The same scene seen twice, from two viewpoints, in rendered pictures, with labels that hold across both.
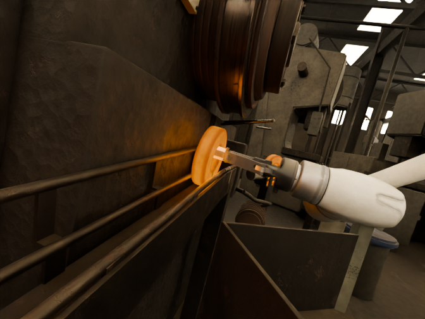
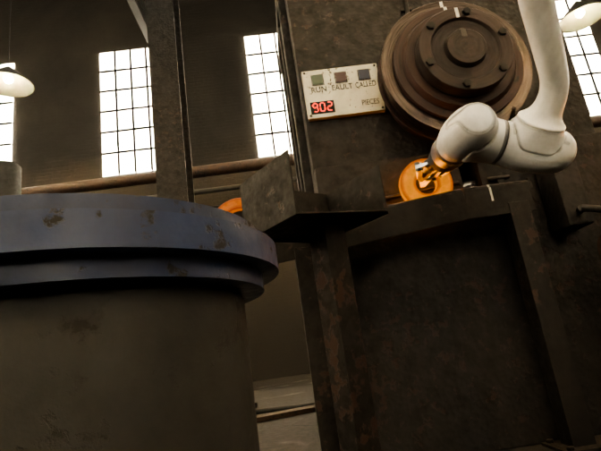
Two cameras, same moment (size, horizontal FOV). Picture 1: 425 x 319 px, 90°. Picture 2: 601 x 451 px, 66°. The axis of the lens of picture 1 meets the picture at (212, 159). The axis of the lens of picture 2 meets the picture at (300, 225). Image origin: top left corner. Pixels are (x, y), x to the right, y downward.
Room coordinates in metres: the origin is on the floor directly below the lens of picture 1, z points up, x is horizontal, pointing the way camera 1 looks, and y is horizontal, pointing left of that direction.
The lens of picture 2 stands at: (-0.21, -1.13, 0.33)
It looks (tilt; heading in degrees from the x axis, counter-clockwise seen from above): 15 degrees up; 73
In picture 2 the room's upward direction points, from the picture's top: 8 degrees counter-clockwise
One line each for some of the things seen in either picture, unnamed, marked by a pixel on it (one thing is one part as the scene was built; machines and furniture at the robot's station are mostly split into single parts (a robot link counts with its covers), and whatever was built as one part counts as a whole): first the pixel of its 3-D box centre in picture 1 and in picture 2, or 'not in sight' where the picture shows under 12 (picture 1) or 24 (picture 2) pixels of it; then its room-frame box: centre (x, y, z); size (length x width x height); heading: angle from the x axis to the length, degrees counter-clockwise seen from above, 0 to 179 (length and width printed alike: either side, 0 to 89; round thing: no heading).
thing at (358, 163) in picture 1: (353, 183); not in sight; (4.22, -2.83, 0.55); 1.10 x 0.53 x 1.10; 6
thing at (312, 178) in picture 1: (307, 181); (451, 149); (0.48, -0.22, 0.75); 0.09 x 0.06 x 0.09; 166
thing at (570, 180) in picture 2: (228, 168); (561, 191); (0.93, -0.08, 0.68); 0.11 x 0.08 x 0.24; 76
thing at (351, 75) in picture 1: (331, 126); not in sight; (8.70, -4.28, 2.25); 0.92 x 0.92 x 4.50
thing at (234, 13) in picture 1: (253, 40); (452, 70); (0.70, -0.03, 1.11); 0.47 x 0.06 x 0.47; 166
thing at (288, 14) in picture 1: (285, 44); (463, 51); (0.67, -0.13, 1.11); 0.28 x 0.06 x 0.28; 166
